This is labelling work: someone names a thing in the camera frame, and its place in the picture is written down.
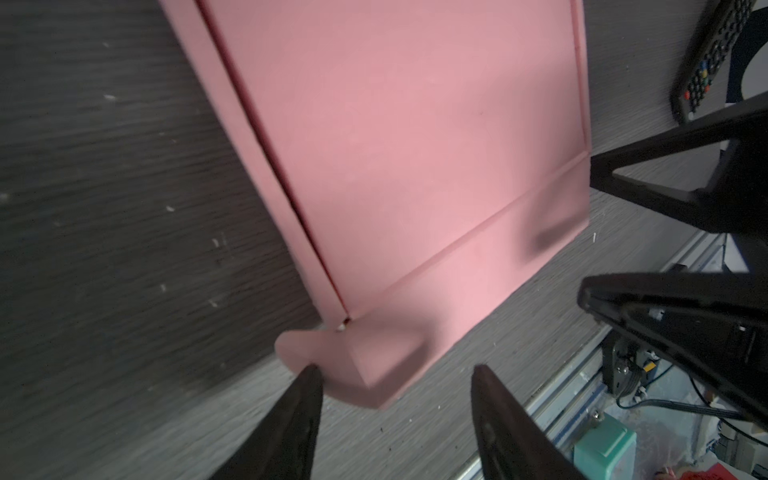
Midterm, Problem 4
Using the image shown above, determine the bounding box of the green square clock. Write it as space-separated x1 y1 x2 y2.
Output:
573 414 637 480

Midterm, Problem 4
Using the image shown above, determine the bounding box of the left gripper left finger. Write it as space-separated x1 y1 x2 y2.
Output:
211 365 323 479

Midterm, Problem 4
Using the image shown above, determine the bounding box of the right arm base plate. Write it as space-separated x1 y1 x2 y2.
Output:
601 330 660 398

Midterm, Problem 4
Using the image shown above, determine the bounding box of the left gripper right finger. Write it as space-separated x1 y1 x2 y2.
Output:
471 364 584 480

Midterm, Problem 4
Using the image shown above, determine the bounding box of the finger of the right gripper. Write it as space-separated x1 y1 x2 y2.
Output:
590 93 767 234
577 273 767 427

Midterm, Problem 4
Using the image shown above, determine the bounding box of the pink paper box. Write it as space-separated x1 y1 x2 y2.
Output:
162 1 591 409

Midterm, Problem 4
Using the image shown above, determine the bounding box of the black remote control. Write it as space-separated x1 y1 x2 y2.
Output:
670 0 755 124

